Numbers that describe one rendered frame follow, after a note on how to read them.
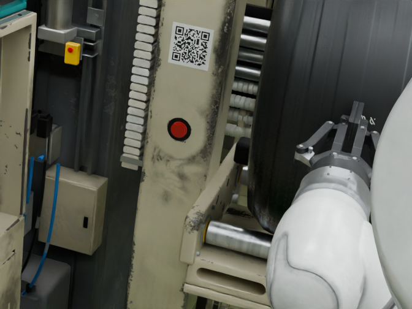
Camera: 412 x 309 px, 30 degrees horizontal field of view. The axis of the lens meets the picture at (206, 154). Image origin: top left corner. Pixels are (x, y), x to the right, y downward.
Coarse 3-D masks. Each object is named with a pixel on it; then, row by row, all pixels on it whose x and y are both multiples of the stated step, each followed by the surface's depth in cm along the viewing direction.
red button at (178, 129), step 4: (172, 124) 142; (176, 124) 141; (180, 124) 141; (184, 124) 141; (172, 128) 142; (176, 128) 142; (180, 128) 141; (184, 128) 141; (172, 132) 142; (176, 132) 142; (180, 132) 142; (184, 132) 142; (176, 136) 142; (180, 136) 142
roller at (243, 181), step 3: (240, 168) 165; (243, 168) 165; (246, 168) 165; (240, 171) 166; (243, 171) 165; (246, 171) 165; (240, 174) 167; (243, 174) 165; (246, 174) 164; (240, 177) 165; (243, 177) 165; (246, 177) 164; (237, 180) 165; (240, 180) 165; (243, 180) 165; (246, 180) 165; (240, 183) 166; (243, 183) 166; (246, 183) 165
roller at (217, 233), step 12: (216, 228) 139; (228, 228) 139; (240, 228) 140; (204, 240) 141; (216, 240) 139; (228, 240) 139; (240, 240) 138; (252, 240) 138; (264, 240) 138; (252, 252) 138; (264, 252) 138
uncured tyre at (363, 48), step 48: (288, 0) 119; (336, 0) 115; (384, 0) 115; (288, 48) 115; (336, 48) 113; (384, 48) 113; (288, 96) 115; (336, 96) 113; (384, 96) 112; (288, 144) 116; (288, 192) 121
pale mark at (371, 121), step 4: (364, 112) 113; (368, 112) 113; (364, 116) 113; (368, 116) 113; (372, 116) 113; (376, 116) 113; (368, 120) 113; (372, 120) 113; (376, 120) 113; (368, 124) 113; (372, 124) 113; (376, 124) 113; (368, 128) 113; (372, 128) 113
